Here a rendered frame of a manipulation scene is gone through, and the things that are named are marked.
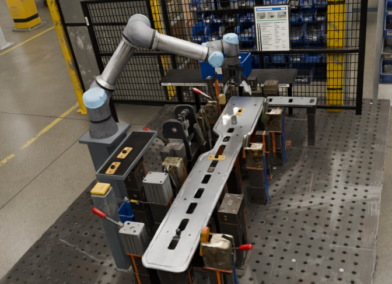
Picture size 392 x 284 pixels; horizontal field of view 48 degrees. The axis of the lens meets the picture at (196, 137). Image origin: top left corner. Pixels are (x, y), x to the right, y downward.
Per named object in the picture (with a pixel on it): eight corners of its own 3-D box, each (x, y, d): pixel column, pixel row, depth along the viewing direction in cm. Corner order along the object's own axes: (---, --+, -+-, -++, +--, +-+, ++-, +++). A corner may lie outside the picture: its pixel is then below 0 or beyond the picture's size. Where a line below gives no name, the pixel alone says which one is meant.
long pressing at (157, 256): (192, 276, 155) (191, 272, 154) (135, 266, 163) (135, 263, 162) (267, 98, 264) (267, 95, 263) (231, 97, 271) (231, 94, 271)
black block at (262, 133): (274, 182, 240) (271, 136, 225) (255, 180, 244) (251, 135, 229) (276, 173, 247) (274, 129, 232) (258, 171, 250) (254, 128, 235)
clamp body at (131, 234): (156, 301, 183) (138, 238, 165) (133, 295, 187) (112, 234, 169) (165, 283, 191) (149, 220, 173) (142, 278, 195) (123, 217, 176)
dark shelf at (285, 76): (292, 87, 268) (292, 83, 266) (158, 86, 299) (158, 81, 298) (297, 73, 285) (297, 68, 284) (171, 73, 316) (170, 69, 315)
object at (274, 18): (290, 52, 279) (289, 3, 263) (256, 52, 287) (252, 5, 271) (291, 51, 280) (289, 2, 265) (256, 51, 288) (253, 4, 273)
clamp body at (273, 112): (285, 168, 249) (283, 115, 231) (265, 167, 253) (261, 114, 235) (287, 159, 256) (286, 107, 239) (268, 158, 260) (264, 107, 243)
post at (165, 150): (182, 216, 227) (168, 151, 206) (173, 214, 229) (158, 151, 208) (185, 209, 231) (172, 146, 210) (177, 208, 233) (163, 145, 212)
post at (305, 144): (320, 148, 261) (320, 105, 246) (301, 147, 265) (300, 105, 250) (321, 142, 266) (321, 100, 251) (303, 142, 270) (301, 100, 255)
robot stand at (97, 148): (97, 199, 250) (77, 140, 229) (116, 178, 265) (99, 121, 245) (128, 204, 241) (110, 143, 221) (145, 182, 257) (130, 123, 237)
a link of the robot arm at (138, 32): (128, 24, 200) (228, 52, 211) (129, 17, 210) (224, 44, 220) (122, 47, 205) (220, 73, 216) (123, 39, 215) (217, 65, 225)
